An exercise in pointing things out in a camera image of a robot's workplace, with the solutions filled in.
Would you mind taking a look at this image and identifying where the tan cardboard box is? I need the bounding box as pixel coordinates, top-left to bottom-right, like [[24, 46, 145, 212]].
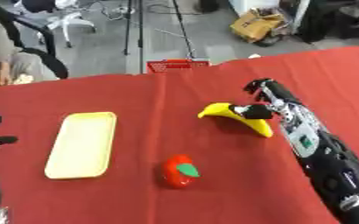
[[229, 8, 287, 44]]

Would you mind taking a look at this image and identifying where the black chair frame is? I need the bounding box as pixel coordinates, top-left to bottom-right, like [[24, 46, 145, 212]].
[[0, 0, 71, 81]]

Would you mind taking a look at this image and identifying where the black tripod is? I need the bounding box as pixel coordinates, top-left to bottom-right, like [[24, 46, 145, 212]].
[[123, 0, 197, 74]]

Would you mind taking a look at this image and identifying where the red toy tomato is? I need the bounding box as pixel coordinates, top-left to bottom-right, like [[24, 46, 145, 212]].
[[161, 154, 201, 189]]

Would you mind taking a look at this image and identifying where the yellow toy banana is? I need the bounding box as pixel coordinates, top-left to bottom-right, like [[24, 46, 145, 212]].
[[196, 101, 275, 138]]

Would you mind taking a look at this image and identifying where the white office chair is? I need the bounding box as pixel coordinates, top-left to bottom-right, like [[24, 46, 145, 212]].
[[12, 0, 99, 49]]

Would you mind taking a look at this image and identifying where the pale yellow rectangular tray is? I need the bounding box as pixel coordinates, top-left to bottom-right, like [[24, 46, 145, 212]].
[[43, 111, 118, 180]]

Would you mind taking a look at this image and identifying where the red and white box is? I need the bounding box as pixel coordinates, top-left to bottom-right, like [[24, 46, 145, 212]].
[[145, 59, 212, 74]]

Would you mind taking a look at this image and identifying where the person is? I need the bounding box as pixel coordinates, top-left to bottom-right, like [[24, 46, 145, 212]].
[[0, 8, 46, 88]]

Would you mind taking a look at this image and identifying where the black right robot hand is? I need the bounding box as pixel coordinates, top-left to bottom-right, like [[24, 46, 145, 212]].
[[229, 78, 302, 120]]

